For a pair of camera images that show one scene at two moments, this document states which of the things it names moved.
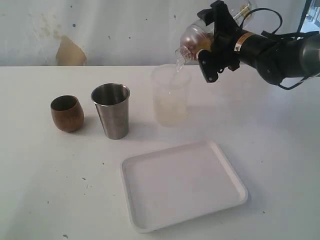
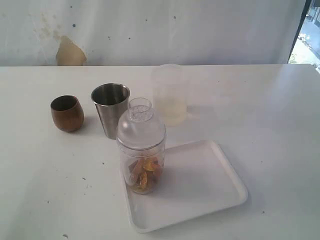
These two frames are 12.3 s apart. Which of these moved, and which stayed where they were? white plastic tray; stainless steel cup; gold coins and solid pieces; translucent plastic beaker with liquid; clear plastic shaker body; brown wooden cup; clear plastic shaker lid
Moved: gold coins and solid pieces; clear plastic shaker body; clear plastic shaker lid
Stayed: translucent plastic beaker with liquid; white plastic tray; stainless steel cup; brown wooden cup
